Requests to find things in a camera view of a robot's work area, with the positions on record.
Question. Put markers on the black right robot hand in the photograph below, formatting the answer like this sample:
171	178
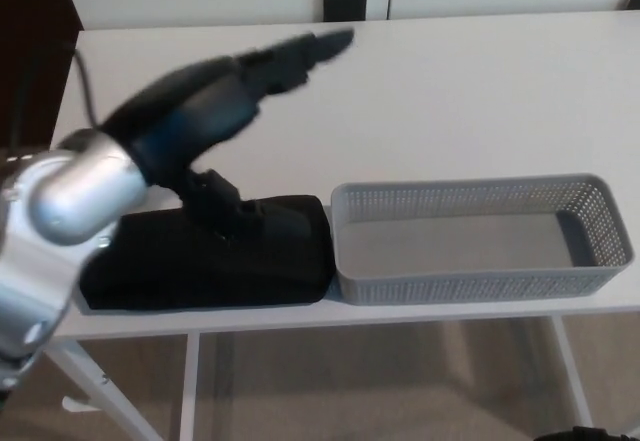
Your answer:
600	436

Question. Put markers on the white table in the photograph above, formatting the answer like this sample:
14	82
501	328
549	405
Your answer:
450	111

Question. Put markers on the grey perforated plastic basket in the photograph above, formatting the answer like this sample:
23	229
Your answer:
475	286

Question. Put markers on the black clip on cabinet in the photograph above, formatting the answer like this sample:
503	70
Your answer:
345	1

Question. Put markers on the black cloth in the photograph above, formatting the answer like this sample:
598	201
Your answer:
200	276

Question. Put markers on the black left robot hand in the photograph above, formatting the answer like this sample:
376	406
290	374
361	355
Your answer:
190	111

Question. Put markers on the white hook under table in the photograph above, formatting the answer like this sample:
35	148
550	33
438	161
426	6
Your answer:
75	403

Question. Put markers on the dark brown wall panel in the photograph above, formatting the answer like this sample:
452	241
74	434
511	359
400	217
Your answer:
30	36

